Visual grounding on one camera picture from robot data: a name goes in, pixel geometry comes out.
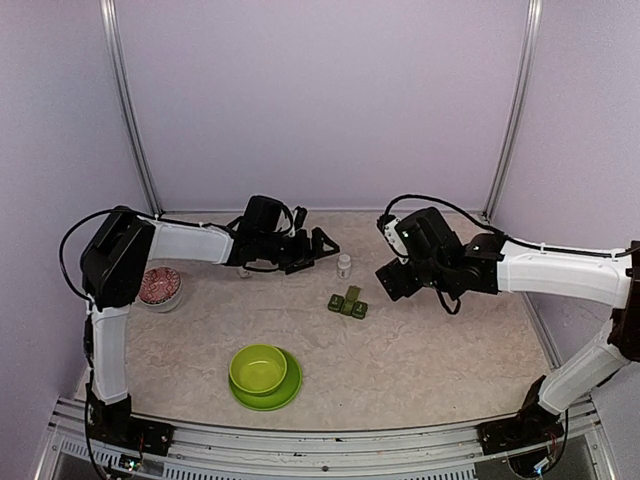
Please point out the left aluminium frame post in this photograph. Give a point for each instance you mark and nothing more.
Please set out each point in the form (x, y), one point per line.
(110, 23)

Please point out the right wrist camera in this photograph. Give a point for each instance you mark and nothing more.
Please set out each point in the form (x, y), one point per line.
(386, 224)

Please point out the right aluminium frame post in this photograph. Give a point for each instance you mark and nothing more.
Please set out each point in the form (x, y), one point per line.
(517, 108)

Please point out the aluminium frame post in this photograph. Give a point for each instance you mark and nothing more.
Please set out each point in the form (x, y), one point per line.
(110, 23)
(517, 108)

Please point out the white pill bottle with code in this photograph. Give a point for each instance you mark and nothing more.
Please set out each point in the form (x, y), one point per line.
(243, 273)

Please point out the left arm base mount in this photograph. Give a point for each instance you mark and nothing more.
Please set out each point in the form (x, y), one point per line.
(140, 435)

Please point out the aluminium front rail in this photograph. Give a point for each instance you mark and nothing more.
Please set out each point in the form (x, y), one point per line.
(207, 451)

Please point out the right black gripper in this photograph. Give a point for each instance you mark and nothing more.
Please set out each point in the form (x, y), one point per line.
(393, 271)

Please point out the green plate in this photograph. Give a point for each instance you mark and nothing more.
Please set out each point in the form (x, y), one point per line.
(279, 398)

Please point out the green bowl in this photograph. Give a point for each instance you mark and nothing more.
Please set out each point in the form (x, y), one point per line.
(258, 369)

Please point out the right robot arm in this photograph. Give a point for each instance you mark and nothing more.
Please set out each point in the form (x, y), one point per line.
(472, 354)

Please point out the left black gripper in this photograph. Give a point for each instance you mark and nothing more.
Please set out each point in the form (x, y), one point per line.
(303, 258)

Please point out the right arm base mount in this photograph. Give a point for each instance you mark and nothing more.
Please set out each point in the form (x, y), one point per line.
(510, 434)

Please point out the red patterned white bowl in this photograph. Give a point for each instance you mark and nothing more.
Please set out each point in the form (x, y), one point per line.
(161, 289)

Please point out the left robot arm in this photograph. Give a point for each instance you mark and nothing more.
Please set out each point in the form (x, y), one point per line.
(114, 262)

